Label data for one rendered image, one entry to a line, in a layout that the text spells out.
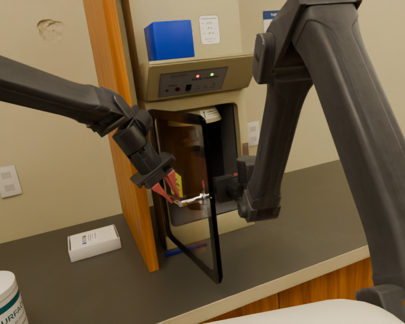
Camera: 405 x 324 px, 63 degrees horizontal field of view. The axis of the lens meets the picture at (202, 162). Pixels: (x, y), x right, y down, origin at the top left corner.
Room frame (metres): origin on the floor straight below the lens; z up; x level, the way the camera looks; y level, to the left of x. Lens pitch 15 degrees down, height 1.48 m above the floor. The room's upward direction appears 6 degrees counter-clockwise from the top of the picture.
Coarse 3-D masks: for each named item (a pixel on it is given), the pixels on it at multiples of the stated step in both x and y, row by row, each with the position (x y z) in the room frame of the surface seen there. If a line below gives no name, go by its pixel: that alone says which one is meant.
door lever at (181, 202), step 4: (168, 196) 0.74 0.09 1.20; (172, 196) 0.72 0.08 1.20; (176, 196) 0.72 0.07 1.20; (200, 196) 0.70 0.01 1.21; (172, 200) 0.72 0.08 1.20; (176, 200) 0.70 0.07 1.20; (180, 200) 0.68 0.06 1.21; (184, 200) 0.68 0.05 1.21; (188, 200) 0.69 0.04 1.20; (192, 200) 0.69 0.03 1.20; (196, 200) 0.69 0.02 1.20; (200, 200) 0.70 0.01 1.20; (180, 204) 0.67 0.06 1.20; (184, 204) 0.68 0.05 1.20
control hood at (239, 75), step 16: (144, 64) 0.88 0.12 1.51; (160, 64) 0.85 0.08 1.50; (176, 64) 0.87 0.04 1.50; (192, 64) 0.89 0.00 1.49; (208, 64) 0.91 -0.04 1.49; (224, 64) 0.93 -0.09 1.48; (240, 64) 0.95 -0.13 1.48; (144, 80) 0.91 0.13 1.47; (224, 80) 0.97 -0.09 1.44; (240, 80) 1.00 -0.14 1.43; (144, 96) 0.94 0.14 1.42; (176, 96) 0.95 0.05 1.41
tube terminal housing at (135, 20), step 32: (128, 0) 0.95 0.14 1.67; (160, 0) 0.98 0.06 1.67; (192, 0) 1.01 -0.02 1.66; (224, 0) 1.04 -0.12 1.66; (128, 32) 1.02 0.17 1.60; (192, 32) 1.01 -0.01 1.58; (224, 32) 1.04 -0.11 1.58; (192, 96) 1.00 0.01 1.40; (224, 96) 1.03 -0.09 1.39; (160, 224) 0.99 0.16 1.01; (224, 224) 1.02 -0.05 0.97
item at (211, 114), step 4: (196, 108) 1.04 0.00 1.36; (200, 108) 1.04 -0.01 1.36; (204, 108) 1.04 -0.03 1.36; (208, 108) 1.05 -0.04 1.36; (212, 108) 1.06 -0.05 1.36; (216, 108) 1.09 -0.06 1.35; (188, 112) 1.03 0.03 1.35; (192, 112) 1.03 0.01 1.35; (196, 112) 1.03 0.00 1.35; (200, 112) 1.03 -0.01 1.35; (204, 112) 1.04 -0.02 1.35; (208, 112) 1.04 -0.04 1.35; (212, 112) 1.05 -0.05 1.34; (216, 112) 1.07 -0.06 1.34; (204, 116) 1.03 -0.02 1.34; (208, 116) 1.03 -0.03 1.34; (212, 116) 1.04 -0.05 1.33; (216, 116) 1.06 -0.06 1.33; (220, 116) 1.09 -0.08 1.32; (208, 120) 1.03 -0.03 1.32; (212, 120) 1.04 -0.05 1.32; (216, 120) 1.05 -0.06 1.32
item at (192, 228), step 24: (168, 120) 0.81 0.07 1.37; (192, 120) 0.70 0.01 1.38; (168, 144) 0.83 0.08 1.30; (192, 144) 0.71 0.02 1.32; (192, 168) 0.72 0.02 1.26; (168, 192) 0.88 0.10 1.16; (192, 192) 0.74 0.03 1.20; (168, 216) 0.90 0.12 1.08; (192, 216) 0.75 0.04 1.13; (192, 240) 0.77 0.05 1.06; (216, 240) 0.66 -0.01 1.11; (216, 264) 0.67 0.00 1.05
